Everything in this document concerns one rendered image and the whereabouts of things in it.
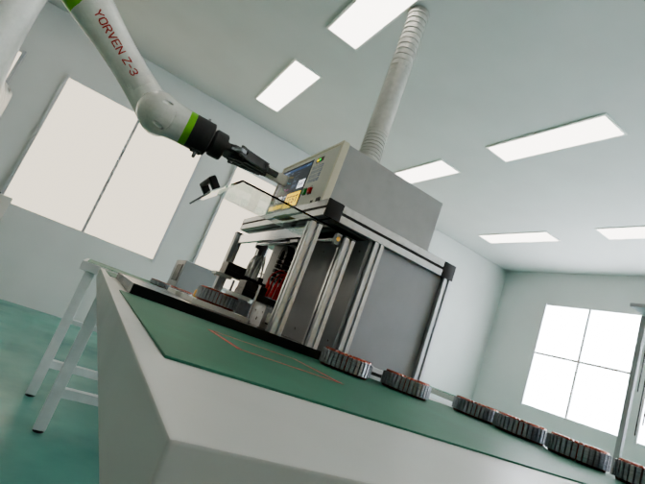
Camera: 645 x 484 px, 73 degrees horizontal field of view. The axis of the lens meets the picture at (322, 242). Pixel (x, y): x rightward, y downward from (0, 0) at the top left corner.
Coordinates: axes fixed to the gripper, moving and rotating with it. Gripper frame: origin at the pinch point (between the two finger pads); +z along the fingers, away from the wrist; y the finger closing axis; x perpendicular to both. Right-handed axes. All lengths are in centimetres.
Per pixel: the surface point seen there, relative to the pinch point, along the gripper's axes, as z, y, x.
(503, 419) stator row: 54, 50, -40
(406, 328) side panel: 42, 24, -28
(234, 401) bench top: -24, 94, -43
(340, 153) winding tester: 10.0, 14.5, 9.8
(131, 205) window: -24, -468, 31
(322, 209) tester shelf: 7.1, 23.4, -9.6
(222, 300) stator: -3.2, 9.4, -38.0
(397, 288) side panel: 35.2, 24.1, -19.2
